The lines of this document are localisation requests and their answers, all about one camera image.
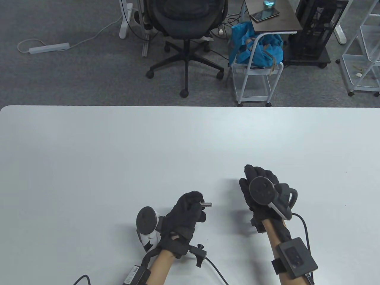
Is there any person's right hand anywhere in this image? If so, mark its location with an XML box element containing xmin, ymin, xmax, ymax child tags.
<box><xmin>239</xmin><ymin>165</ymin><xmax>293</xmax><ymax>230</ymax></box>

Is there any person's left hand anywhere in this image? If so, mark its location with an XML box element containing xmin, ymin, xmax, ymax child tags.
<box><xmin>156</xmin><ymin>191</ymin><xmax>207</xmax><ymax>259</ymax></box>

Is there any person's left forearm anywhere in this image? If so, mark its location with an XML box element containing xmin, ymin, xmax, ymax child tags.
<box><xmin>145</xmin><ymin>249</ymin><xmax>175</xmax><ymax>285</ymax></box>

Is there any person's right forearm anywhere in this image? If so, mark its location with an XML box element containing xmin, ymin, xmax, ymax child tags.
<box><xmin>263</xmin><ymin>220</ymin><xmax>309</xmax><ymax>285</ymax></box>

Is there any grey hand controller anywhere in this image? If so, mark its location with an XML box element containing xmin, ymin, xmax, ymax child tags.
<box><xmin>249</xmin><ymin>176</ymin><xmax>299</xmax><ymax>220</ymax></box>
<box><xmin>136</xmin><ymin>206</ymin><xmax>162</xmax><ymax>253</ymax></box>

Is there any black box with white label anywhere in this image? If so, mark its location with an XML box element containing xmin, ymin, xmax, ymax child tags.
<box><xmin>123</xmin><ymin>265</ymin><xmax>150</xmax><ymax>285</ymax></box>

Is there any blue fabric bag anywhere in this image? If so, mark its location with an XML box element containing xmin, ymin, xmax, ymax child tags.
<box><xmin>228</xmin><ymin>21</ymin><xmax>284</xmax><ymax>68</ymax></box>

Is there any black wheeled stand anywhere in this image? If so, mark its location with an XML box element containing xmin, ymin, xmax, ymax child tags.
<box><xmin>282</xmin><ymin>47</ymin><xmax>331</xmax><ymax>69</ymax></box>

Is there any white mesh shelf trolley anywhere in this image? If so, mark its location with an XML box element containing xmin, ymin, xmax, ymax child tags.
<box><xmin>336</xmin><ymin>0</ymin><xmax>380</xmax><ymax>97</ymax></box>

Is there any white-framed dark side table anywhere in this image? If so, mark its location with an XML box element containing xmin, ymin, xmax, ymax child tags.
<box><xmin>231</xmin><ymin>0</ymin><xmax>303</xmax><ymax>107</ymax></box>

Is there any black computer case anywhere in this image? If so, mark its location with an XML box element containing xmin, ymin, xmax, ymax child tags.
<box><xmin>289</xmin><ymin>0</ymin><xmax>349</xmax><ymax>60</ymax></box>

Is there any black smartphone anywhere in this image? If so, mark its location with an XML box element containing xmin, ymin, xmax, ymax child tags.
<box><xmin>249</xmin><ymin>9</ymin><xmax>280</xmax><ymax>23</ymax></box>

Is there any white desk foot bar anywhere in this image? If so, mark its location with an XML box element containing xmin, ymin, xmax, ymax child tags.
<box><xmin>141</xmin><ymin>26</ymin><xmax>152</xmax><ymax>57</ymax></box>

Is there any white desk leg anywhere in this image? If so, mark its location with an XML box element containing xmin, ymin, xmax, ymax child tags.
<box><xmin>334</xmin><ymin>24</ymin><xmax>347</xmax><ymax>45</ymax></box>
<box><xmin>119</xmin><ymin>0</ymin><xmax>133</xmax><ymax>39</ymax></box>

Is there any black office chair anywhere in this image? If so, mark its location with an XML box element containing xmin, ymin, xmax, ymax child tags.
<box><xmin>143</xmin><ymin>0</ymin><xmax>229</xmax><ymax>98</ymax></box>

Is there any white power strip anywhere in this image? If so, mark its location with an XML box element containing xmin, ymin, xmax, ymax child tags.
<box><xmin>29</xmin><ymin>43</ymin><xmax>70</xmax><ymax>55</ymax></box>

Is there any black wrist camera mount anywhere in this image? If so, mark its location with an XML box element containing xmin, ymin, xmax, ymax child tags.
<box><xmin>188</xmin><ymin>244</ymin><xmax>207</xmax><ymax>267</ymax></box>
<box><xmin>250</xmin><ymin>218</ymin><xmax>266</xmax><ymax>234</ymax></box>

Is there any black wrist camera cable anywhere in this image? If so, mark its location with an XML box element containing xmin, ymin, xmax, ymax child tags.
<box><xmin>205</xmin><ymin>258</ymin><xmax>229</xmax><ymax>285</ymax></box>
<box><xmin>291</xmin><ymin>212</ymin><xmax>315</xmax><ymax>285</ymax></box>

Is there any black strapped box with socket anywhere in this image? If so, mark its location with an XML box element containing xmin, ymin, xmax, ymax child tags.
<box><xmin>271</xmin><ymin>237</ymin><xmax>319</xmax><ymax>279</ymax></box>

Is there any white power strip cable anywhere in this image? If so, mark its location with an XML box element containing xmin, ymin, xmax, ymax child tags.
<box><xmin>17</xmin><ymin>13</ymin><xmax>124</xmax><ymax>54</ymax></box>

